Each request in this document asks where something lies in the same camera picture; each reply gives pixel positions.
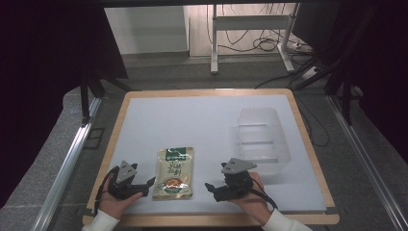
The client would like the white power strip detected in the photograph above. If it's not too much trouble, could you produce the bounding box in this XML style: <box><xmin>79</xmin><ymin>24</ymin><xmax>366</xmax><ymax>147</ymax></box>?
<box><xmin>288</xmin><ymin>40</ymin><xmax>314</xmax><ymax>54</ymax></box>

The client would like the black metal stand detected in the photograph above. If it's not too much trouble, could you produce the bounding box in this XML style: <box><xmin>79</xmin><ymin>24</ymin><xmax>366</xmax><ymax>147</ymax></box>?
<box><xmin>339</xmin><ymin>71</ymin><xmax>354</xmax><ymax>127</ymax></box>
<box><xmin>79</xmin><ymin>71</ymin><xmax>108</xmax><ymax>127</ymax></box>

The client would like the white metal desk frame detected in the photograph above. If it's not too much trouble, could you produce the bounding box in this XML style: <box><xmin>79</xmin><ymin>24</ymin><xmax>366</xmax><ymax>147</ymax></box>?
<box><xmin>209</xmin><ymin>2</ymin><xmax>301</xmax><ymax>75</ymax></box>

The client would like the white power adapter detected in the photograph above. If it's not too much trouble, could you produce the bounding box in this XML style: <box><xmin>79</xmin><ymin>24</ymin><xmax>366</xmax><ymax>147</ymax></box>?
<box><xmin>301</xmin><ymin>64</ymin><xmax>322</xmax><ymax>81</ymax></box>

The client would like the white cabinet panel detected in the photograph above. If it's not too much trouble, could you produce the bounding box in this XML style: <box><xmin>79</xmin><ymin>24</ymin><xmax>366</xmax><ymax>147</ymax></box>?
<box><xmin>103</xmin><ymin>5</ymin><xmax>191</xmax><ymax>56</ymax></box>

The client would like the dark floor plate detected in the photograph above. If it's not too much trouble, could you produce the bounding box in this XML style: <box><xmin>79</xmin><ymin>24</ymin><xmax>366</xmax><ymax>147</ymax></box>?
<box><xmin>84</xmin><ymin>127</ymin><xmax>106</xmax><ymax>150</ymax></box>

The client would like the beige green snack packet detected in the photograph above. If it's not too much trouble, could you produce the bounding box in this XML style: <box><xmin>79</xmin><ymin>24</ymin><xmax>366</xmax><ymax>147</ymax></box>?
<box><xmin>152</xmin><ymin>146</ymin><xmax>195</xmax><ymax>201</ymax></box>

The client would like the aluminium rail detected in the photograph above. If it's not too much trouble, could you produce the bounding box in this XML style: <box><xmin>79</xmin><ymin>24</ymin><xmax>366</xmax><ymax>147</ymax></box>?
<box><xmin>31</xmin><ymin>95</ymin><xmax>104</xmax><ymax>231</ymax></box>
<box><xmin>326</xmin><ymin>93</ymin><xmax>408</xmax><ymax>231</ymax></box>

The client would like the person's right hand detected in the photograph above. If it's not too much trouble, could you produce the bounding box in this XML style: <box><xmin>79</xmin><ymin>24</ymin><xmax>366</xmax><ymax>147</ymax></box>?
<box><xmin>229</xmin><ymin>171</ymin><xmax>274</xmax><ymax>226</ymax></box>

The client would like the thin black floor cable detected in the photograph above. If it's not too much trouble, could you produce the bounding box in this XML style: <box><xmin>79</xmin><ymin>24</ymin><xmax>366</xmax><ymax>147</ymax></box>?
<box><xmin>296</xmin><ymin>94</ymin><xmax>331</xmax><ymax>148</ymax></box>

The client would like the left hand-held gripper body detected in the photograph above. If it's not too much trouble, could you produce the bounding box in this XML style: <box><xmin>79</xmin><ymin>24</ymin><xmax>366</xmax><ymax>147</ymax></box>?
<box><xmin>108</xmin><ymin>160</ymin><xmax>150</xmax><ymax>200</ymax></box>

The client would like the black floor cables bundle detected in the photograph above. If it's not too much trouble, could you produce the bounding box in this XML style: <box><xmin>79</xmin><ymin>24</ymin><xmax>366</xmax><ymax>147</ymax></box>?
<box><xmin>206</xmin><ymin>3</ymin><xmax>292</xmax><ymax>54</ymax></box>

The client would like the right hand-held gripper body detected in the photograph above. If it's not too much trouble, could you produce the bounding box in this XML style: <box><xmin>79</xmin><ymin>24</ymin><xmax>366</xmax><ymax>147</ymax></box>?
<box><xmin>213</xmin><ymin>157</ymin><xmax>258</xmax><ymax>203</ymax></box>

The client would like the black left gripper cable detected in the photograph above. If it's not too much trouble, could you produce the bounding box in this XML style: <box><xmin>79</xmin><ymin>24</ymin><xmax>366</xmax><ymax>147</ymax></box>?
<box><xmin>92</xmin><ymin>166</ymin><xmax>119</xmax><ymax>217</ymax></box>

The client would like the clear plastic container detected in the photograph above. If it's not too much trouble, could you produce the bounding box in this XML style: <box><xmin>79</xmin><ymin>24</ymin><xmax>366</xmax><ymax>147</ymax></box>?
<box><xmin>229</xmin><ymin>107</ymin><xmax>293</xmax><ymax>178</ymax></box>

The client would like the wooden-edged white table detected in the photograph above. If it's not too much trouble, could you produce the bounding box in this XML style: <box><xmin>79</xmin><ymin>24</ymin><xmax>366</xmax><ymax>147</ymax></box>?
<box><xmin>82</xmin><ymin>88</ymin><xmax>341</xmax><ymax>227</ymax></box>

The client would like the person's left hand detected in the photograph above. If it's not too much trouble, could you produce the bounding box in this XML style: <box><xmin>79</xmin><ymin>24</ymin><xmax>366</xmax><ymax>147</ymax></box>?
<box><xmin>95</xmin><ymin>187</ymin><xmax>144</xmax><ymax>220</ymax></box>

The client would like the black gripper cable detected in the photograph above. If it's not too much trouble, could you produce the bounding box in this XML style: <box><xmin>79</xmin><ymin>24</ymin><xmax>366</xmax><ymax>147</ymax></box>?
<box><xmin>92</xmin><ymin>166</ymin><xmax>119</xmax><ymax>217</ymax></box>
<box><xmin>249</xmin><ymin>177</ymin><xmax>279</xmax><ymax>211</ymax></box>

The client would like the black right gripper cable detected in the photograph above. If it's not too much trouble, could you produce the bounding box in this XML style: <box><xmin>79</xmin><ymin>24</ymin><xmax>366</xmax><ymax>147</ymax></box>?
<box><xmin>249</xmin><ymin>177</ymin><xmax>279</xmax><ymax>211</ymax></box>

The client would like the dark curtain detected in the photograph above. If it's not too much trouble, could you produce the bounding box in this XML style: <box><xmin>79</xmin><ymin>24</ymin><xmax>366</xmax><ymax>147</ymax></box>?
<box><xmin>0</xmin><ymin>0</ymin><xmax>130</xmax><ymax>209</ymax></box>
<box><xmin>290</xmin><ymin>0</ymin><xmax>408</xmax><ymax>164</ymax></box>

